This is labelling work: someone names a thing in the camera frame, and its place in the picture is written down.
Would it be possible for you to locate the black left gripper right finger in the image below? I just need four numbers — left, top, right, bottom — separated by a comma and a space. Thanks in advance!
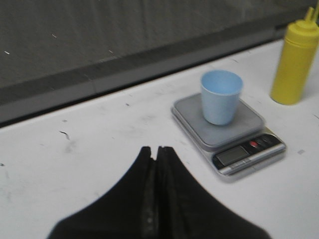
157, 147, 270, 239

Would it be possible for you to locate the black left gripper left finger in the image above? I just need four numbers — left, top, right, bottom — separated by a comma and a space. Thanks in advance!
48, 146, 159, 239

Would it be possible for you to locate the light blue plastic cup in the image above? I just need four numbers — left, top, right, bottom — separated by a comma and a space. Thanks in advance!
200, 70, 243, 125

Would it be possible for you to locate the yellow squeeze bottle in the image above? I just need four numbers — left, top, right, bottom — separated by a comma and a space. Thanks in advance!
270, 5, 319, 105

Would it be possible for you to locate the silver digital kitchen scale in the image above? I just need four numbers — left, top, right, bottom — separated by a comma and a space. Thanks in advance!
171, 94, 287, 183

